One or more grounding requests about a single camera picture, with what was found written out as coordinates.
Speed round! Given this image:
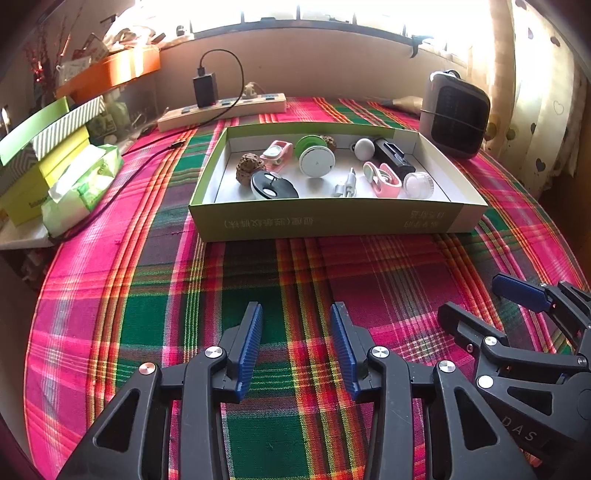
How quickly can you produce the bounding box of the green box lid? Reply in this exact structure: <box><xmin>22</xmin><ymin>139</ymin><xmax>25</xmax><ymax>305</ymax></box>
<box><xmin>0</xmin><ymin>97</ymin><xmax>71</xmax><ymax>167</ymax></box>

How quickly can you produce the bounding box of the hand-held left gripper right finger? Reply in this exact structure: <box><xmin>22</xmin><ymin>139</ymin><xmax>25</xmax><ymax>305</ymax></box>
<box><xmin>329</xmin><ymin>301</ymin><xmax>539</xmax><ymax>480</ymax></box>

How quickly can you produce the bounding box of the yellow-green box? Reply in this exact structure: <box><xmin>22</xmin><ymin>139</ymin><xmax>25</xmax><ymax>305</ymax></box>
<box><xmin>0</xmin><ymin>127</ymin><xmax>90</xmax><ymax>227</ymax></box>

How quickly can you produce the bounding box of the red branch decoration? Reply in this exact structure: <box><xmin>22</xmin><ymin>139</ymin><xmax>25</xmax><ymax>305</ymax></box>
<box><xmin>23</xmin><ymin>28</ymin><xmax>70</xmax><ymax>97</ymax></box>

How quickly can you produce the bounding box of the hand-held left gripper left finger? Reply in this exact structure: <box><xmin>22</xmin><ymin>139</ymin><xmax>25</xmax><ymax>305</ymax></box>
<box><xmin>55</xmin><ymin>301</ymin><xmax>264</xmax><ymax>480</ymax></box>

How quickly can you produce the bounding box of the pink clip with blue lens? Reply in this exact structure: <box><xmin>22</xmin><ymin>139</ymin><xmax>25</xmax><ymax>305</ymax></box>
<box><xmin>259</xmin><ymin>140</ymin><xmax>294</xmax><ymax>168</ymax></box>

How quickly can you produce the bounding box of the black charger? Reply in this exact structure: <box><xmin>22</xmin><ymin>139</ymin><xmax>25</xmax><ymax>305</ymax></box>
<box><xmin>192</xmin><ymin>73</ymin><xmax>219</xmax><ymax>108</ymax></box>

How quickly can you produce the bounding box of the beige pouch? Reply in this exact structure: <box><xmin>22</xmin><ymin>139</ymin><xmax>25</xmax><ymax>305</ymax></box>
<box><xmin>379</xmin><ymin>95</ymin><xmax>423</xmax><ymax>112</ymax></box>

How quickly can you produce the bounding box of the grey cable with silver plug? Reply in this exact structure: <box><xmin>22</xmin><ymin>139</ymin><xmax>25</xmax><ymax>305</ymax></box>
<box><xmin>333</xmin><ymin>167</ymin><xmax>358</xmax><ymax>198</ymax></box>

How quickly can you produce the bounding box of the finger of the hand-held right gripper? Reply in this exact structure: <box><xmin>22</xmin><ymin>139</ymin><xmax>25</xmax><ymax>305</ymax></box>
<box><xmin>492</xmin><ymin>272</ymin><xmax>591</xmax><ymax>356</ymax></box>
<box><xmin>437</xmin><ymin>302</ymin><xmax>591</xmax><ymax>387</ymax></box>

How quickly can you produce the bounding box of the white shelf board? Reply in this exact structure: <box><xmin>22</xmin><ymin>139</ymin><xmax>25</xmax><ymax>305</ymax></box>
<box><xmin>0</xmin><ymin>217</ymin><xmax>58</xmax><ymax>250</ymax></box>

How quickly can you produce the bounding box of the green wet wipes packet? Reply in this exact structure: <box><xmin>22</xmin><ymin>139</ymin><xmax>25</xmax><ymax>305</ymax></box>
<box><xmin>41</xmin><ymin>144</ymin><xmax>124</xmax><ymax>238</ymax></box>

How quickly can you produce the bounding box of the black charging cable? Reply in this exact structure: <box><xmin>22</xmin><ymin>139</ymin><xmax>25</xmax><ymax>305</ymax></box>
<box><xmin>60</xmin><ymin>50</ymin><xmax>245</xmax><ymax>241</ymax></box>

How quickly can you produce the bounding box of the heart print curtain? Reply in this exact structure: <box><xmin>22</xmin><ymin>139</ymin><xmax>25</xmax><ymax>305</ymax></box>
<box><xmin>471</xmin><ymin>0</ymin><xmax>583</xmax><ymax>181</ymax></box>

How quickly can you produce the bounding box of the green cardboard box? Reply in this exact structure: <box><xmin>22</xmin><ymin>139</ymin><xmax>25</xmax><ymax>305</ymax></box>
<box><xmin>188</xmin><ymin>122</ymin><xmax>488</xmax><ymax>243</ymax></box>

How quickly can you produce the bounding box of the green and white round holder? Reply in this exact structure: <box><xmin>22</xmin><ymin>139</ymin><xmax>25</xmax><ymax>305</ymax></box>
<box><xmin>294</xmin><ymin>135</ymin><xmax>336</xmax><ymax>178</ymax></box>

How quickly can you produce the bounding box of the black oval disc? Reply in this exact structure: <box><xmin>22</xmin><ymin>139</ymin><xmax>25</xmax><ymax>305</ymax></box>
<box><xmin>250</xmin><ymin>172</ymin><xmax>299</xmax><ymax>200</ymax></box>

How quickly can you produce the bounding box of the black rectangular device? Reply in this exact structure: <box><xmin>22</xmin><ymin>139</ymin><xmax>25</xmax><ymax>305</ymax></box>
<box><xmin>373</xmin><ymin>137</ymin><xmax>415</xmax><ymax>182</ymax></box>

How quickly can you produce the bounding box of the orange box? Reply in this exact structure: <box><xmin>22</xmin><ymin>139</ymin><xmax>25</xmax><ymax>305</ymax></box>
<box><xmin>55</xmin><ymin>46</ymin><xmax>161</xmax><ymax>103</ymax></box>

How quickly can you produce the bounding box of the grey and black space heater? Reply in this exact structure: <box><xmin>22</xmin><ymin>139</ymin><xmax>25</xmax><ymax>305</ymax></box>
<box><xmin>419</xmin><ymin>70</ymin><xmax>490</xmax><ymax>160</ymax></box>

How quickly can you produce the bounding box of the small clear jar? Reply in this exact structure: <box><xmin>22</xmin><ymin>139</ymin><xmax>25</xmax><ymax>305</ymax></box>
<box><xmin>403</xmin><ymin>171</ymin><xmax>435</xmax><ymax>200</ymax></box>

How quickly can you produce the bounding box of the clear plastic container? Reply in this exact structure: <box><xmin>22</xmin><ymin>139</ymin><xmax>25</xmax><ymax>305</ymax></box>
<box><xmin>88</xmin><ymin>78</ymin><xmax>162</xmax><ymax>139</ymax></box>

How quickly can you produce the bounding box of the beige power strip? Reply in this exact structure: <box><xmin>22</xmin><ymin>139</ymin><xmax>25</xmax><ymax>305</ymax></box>
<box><xmin>157</xmin><ymin>92</ymin><xmax>287</xmax><ymax>132</ymax></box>

